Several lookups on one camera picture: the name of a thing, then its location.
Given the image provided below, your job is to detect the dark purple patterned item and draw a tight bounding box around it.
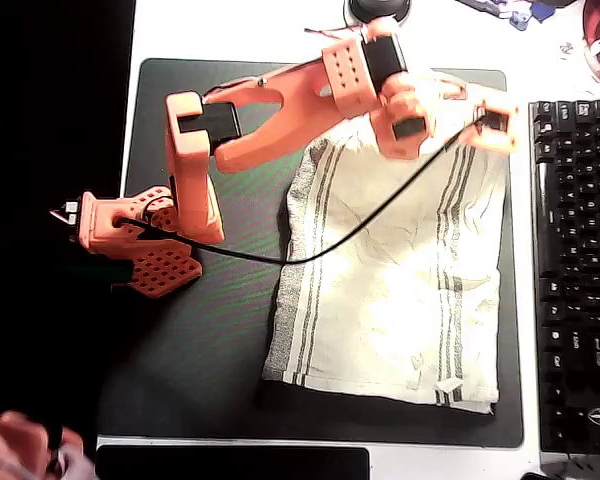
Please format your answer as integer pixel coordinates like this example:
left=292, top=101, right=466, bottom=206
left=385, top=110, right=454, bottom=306
left=454, top=0, right=512, bottom=20

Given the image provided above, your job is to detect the round black desk object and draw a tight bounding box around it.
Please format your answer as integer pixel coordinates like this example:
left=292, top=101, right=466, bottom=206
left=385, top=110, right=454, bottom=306
left=344, top=0, right=412, bottom=26

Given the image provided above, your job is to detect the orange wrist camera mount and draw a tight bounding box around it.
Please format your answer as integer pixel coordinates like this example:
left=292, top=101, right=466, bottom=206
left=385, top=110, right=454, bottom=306
left=454, top=99, right=520, bottom=154

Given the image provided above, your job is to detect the black desk mat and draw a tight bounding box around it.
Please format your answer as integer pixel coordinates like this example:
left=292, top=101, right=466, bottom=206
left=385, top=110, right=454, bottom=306
left=97, top=58, right=525, bottom=449

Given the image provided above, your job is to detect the person's right hand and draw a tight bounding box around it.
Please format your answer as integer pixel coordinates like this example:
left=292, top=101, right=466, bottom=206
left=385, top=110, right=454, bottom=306
left=0, top=409, right=99, bottom=480

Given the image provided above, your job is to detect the black rectangular pad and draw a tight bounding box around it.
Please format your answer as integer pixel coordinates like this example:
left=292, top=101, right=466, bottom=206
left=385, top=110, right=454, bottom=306
left=95, top=444, right=370, bottom=480

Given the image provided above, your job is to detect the black camera cable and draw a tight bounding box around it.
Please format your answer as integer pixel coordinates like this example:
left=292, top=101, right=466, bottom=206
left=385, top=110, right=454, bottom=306
left=117, top=107, right=487, bottom=266

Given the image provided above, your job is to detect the white striped towel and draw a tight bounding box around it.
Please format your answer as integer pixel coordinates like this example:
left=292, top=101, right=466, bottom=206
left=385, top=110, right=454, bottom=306
left=261, top=69, right=510, bottom=416

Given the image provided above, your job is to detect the small blue plastic piece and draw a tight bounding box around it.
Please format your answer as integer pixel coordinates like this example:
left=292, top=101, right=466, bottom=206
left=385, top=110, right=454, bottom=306
left=508, top=8, right=534, bottom=31

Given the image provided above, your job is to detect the black keyboard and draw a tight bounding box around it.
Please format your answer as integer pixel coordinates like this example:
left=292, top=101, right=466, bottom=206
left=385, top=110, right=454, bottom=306
left=528, top=98, right=600, bottom=456

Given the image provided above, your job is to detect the dark blue object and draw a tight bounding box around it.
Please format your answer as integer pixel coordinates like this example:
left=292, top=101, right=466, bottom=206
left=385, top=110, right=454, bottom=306
left=529, top=0, right=581, bottom=22

